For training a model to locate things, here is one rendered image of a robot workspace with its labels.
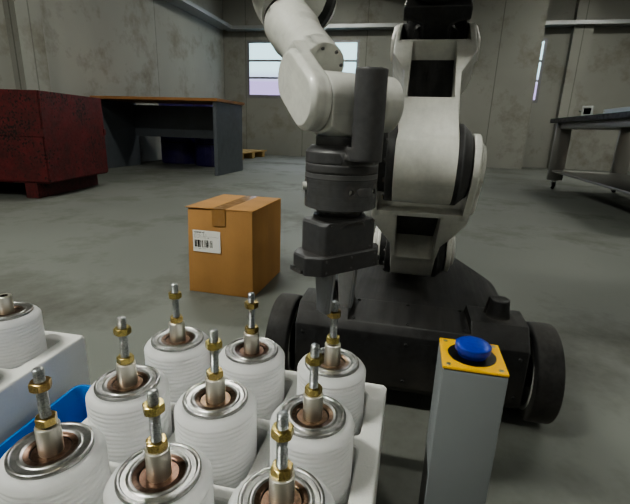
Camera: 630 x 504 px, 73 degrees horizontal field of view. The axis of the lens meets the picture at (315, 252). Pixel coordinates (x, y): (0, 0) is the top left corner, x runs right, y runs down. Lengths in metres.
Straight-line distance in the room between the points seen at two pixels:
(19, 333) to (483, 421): 0.70
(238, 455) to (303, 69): 0.44
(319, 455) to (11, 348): 0.55
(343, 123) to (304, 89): 0.06
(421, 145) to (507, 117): 7.47
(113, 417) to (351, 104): 0.44
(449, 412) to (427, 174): 0.39
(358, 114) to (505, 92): 7.77
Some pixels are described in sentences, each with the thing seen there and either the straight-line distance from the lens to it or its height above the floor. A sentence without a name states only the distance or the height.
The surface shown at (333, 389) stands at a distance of 0.58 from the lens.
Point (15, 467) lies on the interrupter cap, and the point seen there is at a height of 0.25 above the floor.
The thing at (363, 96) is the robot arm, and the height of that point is 0.60.
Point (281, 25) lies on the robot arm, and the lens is 0.63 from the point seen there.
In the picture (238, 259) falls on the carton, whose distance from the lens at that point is 1.44.
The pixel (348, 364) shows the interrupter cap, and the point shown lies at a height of 0.25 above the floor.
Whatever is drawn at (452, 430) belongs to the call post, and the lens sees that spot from 0.55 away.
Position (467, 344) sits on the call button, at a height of 0.33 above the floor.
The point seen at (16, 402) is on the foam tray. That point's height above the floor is 0.14.
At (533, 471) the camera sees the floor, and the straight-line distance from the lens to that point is 0.92.
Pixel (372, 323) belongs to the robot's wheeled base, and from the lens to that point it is 0.88.
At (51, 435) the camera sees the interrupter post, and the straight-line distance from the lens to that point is 0.51.
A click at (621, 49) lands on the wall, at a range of 9.38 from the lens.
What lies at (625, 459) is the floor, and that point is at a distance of 1.03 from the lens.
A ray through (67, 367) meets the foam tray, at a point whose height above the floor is 0.14.
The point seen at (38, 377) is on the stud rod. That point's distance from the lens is 0.48.
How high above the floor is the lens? 0.56
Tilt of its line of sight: 16 degrees down
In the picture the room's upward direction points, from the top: 2 degrees clockwise
